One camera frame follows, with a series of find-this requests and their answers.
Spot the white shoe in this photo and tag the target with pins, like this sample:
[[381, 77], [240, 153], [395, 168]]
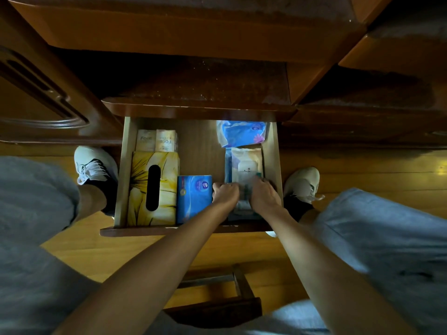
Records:
[[91, 165], [303, 184]]

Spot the blue flowered wipes pack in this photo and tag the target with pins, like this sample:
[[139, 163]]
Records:
[[239, 133]]

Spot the person's left fingers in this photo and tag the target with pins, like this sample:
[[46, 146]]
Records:
[[233, 189]]

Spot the beige pocket tissue packet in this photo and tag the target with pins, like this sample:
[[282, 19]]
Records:
[[145, 140], [166, 140]]

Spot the person's right leg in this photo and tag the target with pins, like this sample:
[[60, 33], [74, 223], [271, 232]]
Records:
[[310, 216]]

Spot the person's left hand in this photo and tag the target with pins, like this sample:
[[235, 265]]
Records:
[[223, 196]]

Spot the person's right fingers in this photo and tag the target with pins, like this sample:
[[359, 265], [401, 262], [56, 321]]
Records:
[[255, 186]]

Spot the blue tissue packet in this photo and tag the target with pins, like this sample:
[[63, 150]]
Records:
[[194, 202]]

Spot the person's right hand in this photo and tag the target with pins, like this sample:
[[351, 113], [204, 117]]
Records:
[[266, 198]]

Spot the white right shoe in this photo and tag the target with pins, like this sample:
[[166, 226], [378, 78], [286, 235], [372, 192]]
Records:
[[303, 184]]

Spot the white wipes pack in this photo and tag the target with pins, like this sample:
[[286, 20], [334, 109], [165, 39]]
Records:
[[246, 163]]

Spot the black right sock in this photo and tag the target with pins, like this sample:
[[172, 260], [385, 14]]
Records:
[[296, 207]]

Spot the grey shorts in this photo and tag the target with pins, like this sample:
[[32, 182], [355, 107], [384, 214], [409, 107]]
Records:
[[31, 212]]

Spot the black sock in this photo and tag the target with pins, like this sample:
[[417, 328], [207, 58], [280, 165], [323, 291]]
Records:
[[296, 207], [104, 193]]

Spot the person's left leg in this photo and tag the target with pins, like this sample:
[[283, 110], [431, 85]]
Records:
[[89, 202]]

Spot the black left sock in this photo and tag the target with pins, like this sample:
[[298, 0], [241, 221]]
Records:
[[104, 193]]

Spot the person's left forearm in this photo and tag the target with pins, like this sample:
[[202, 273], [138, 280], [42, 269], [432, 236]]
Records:
[[157, 272]]

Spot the dark wooden stool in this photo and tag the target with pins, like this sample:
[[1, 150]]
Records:
[[216, 310]]

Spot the open wooden drawer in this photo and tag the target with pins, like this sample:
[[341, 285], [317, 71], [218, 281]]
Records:
[[199, 153]]

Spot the yellow flower tissue box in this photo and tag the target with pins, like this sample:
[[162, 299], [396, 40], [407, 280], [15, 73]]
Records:
[[139, 191]]

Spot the brown wooden cabinet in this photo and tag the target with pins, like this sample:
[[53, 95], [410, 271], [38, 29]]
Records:
[[195, 48]]

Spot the person's leg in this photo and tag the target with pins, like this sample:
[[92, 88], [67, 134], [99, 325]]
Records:
[[310, 216], [89, 202]]

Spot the person's right forearm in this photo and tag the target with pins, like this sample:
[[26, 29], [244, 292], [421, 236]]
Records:
[[324, 275]]

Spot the white left shoe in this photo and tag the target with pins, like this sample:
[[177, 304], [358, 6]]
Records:
[[91, 165]]

